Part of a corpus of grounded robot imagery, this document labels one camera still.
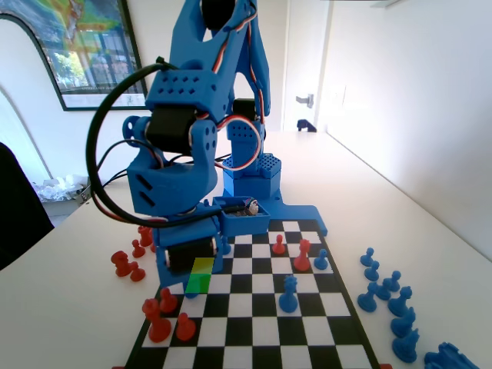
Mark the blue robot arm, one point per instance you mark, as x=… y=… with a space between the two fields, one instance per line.
x=184 y=84

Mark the red chess pawn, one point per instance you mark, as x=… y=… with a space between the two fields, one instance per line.
x=278 y=247
x=138 y=250
x=168 y=303
x=185 y=330
x=136 y=273

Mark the red chess king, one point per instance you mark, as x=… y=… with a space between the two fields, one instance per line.
x=157 y=326

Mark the blue chess queen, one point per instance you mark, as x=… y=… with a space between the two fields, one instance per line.
x=288 y=300

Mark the red chess queen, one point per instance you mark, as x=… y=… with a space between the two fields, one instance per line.
x=302 y=259

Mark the blue chess knight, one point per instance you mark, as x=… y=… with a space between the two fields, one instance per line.
x=403 y=323
x=406 y=348

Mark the blue chess rook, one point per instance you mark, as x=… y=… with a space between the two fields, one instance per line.
x=449 y=359

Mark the black white chessboard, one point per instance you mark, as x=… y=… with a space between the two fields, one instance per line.
x=250 y=330

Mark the blue mounting plate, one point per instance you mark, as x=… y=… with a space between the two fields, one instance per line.
x=300 y=213

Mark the box with crumpled paper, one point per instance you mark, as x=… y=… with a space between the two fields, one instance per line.
x=61 y=188

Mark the small blue printed part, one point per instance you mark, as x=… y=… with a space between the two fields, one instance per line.
x=305 y=126

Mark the white door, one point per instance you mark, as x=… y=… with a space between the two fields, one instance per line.
x=303 y=46

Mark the blue camera box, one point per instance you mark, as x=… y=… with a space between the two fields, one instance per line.
x=246 y=225

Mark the framed wall poster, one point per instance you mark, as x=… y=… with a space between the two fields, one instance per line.
x=77 y=50

